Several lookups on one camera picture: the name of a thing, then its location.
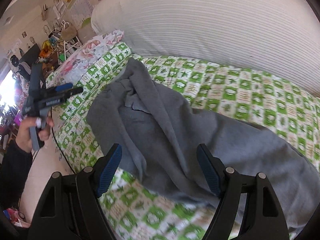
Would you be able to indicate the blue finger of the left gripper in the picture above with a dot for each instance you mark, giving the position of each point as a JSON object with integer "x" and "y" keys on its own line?
{"x": 63, "y": 87}

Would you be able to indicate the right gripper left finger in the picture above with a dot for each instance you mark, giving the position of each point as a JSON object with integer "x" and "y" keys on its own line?
{"x": 91, "y": 183}

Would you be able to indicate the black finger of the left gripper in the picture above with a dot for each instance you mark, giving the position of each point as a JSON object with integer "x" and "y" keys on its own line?
{"x": 71, "y": 92}

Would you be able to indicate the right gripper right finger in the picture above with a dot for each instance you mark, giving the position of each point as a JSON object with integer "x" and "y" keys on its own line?
{"x": 226, "y": 186}

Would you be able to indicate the grey sweatpants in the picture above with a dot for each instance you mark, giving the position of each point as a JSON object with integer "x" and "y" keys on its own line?
{"x": 159, "y": 133}

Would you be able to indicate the left forearm dark sleeve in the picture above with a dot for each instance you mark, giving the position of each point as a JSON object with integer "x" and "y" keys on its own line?
{"x": 14, "y": 173}

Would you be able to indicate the person's left hand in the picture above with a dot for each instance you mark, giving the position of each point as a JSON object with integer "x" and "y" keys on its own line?
{"x": 26, "y": 133}

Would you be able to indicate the floral pink pillow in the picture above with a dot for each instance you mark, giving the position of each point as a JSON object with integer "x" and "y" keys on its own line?
{"x": 88, "y": 54}

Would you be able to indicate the cluttered shelf with toys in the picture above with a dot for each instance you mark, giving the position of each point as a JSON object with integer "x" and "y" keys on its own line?
{"x": 23, "y": 55}

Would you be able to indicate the green white patterned bedspread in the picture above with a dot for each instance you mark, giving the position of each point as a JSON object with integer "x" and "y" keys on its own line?
{"x": 252, "y": 95}

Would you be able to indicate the white striped bolster pillow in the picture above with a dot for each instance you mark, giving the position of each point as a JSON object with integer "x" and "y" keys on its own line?
{"x": 278, "y": 36}

